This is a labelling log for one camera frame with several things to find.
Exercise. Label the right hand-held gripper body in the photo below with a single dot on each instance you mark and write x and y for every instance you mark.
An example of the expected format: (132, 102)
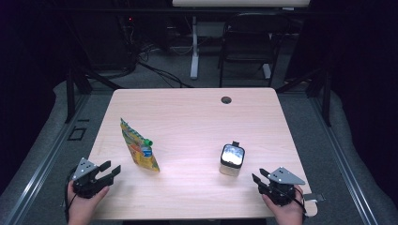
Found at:
(283, 181)

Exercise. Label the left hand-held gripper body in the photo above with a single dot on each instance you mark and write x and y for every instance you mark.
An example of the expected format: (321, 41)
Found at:
(84, 168)

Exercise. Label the yellow green checked spout pouch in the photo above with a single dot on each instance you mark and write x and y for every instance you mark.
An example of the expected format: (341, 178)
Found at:
(137, 153)

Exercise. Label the clear square jar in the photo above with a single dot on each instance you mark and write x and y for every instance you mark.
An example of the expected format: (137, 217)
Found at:
(226, 172)

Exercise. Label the black jar lid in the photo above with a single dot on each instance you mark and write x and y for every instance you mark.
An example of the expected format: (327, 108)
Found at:
(233, 155)

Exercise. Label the green pouch cap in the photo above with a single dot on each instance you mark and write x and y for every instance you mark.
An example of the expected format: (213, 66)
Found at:
(148, 142)

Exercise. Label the person's right hand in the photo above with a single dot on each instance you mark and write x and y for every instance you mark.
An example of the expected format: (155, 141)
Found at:
(287, 215)

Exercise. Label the person's left hand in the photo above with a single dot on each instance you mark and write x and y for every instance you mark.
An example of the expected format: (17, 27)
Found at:
(79, 207)

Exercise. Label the black tape square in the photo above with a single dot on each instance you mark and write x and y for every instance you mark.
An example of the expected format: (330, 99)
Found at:
(69, 137)

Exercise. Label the black tape strip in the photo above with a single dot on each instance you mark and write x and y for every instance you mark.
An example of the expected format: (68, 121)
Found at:
(83, 120)

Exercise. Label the white desk leg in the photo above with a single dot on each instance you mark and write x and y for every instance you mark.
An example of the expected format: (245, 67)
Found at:
(194, 50)
(267, 71)

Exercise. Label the dark computer tower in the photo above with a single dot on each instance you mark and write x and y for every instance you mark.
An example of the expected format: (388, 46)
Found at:
(103, 40)

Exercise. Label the black folding chair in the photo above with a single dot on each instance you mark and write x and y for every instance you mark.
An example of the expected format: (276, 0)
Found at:
(250, 40)

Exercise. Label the metal table bracket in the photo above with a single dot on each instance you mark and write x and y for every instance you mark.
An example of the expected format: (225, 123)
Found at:
(316, 197)

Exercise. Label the aluminium floor rail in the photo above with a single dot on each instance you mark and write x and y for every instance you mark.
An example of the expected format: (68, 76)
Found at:
(341, 156)
(47, 162)

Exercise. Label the black metal frame post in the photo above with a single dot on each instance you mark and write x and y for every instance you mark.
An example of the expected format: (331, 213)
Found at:
(70, 93)
(327, 100)

